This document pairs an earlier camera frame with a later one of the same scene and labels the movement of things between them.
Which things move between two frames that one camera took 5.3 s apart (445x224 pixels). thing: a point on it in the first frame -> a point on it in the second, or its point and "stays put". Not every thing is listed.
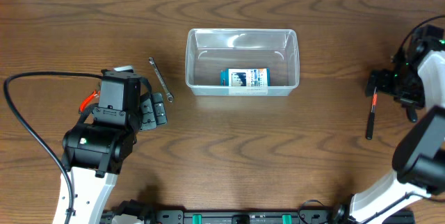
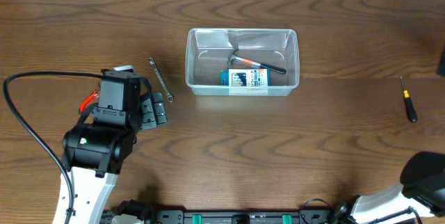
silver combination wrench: [170, 97] stays put
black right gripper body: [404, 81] -> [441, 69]
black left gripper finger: [159, 110] stays put
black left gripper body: [148, 120] stays put
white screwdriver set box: [245, 77] stays put
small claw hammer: [371, 92] -> [233, 58]
